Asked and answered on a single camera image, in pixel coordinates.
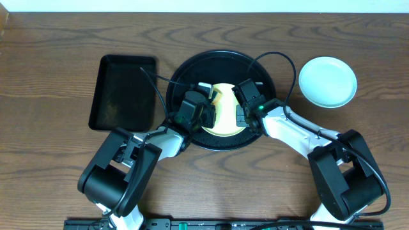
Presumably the yellow plate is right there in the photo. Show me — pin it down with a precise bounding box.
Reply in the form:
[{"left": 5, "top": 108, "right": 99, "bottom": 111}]
[{"left": 204, "top": 83, "right": 245, "bottom": 137}]

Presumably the light blue plate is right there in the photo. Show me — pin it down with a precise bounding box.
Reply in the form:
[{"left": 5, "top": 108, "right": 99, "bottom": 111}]
[{"left": 298, "top": 56, "right": 357, "bottom": 109}]

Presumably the yellow green sponge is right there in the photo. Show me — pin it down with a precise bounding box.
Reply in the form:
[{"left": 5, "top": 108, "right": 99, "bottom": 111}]
[{"left": 210, "top": 89, "right": 222, "bottom": 105}]

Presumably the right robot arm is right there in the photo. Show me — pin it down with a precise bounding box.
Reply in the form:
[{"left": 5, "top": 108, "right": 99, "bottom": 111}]
[{"left": 237, "top": 96, "right": 390, "bottom": 224}]

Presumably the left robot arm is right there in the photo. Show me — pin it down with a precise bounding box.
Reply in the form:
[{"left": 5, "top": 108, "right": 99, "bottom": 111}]
[{"left": 77, "top": 95, "right": 215, "bottom": 229}]

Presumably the black rectangular tray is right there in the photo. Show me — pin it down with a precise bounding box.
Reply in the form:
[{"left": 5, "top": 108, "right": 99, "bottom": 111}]
[{"left": 88, "top": 54, "right": 157, "bottom": 132}]

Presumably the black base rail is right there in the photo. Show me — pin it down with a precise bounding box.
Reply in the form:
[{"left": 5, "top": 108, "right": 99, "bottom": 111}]
[{"left": 63, "top": 218, "right": 384, "bottom": 230}]

